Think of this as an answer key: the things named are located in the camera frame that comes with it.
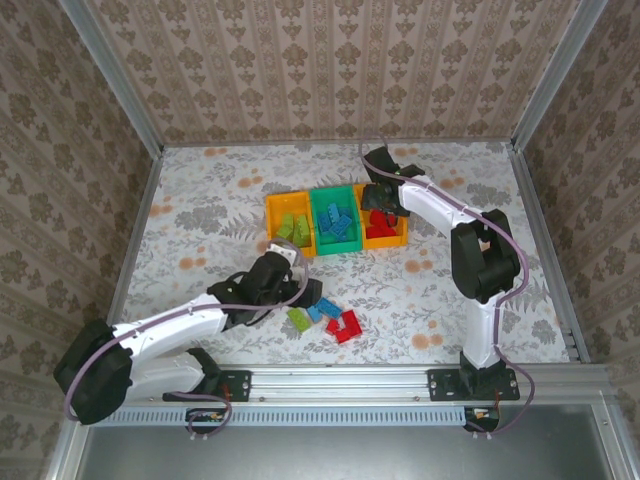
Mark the small red lego brick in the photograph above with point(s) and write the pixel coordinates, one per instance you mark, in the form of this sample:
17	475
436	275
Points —
333	326

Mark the long red lego brick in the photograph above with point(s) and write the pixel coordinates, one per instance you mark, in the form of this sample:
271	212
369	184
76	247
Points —
351	322

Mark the long lime green lego brick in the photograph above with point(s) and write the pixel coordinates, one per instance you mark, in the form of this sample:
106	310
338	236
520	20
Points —
302	226

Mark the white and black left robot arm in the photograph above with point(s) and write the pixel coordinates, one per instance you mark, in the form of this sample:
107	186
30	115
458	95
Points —
170	320

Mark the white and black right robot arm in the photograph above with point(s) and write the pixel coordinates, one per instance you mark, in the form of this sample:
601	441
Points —
430	200

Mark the orange plastic bin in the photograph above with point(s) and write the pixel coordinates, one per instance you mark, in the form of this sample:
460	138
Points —
272	205
385	242

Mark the green plastic bin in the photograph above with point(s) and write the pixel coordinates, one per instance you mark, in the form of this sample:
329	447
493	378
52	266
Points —
320	246

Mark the floral tablecloth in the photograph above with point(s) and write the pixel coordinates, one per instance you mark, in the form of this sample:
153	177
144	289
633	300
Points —
225	165

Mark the grey metal panel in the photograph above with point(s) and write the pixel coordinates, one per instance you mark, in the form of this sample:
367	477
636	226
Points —
340	455

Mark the aluminium table back rail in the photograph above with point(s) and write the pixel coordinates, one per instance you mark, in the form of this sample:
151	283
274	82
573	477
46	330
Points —
300	143

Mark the aluminium table side rail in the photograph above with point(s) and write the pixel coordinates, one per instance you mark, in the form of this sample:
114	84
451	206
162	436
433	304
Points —
530	200
142	215

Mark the aluminium frame post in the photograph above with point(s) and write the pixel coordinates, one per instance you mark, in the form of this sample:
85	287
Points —
112	77
560	75

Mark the aluminium lower frame bar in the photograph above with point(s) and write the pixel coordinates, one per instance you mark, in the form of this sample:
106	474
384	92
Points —
612	440
60	450

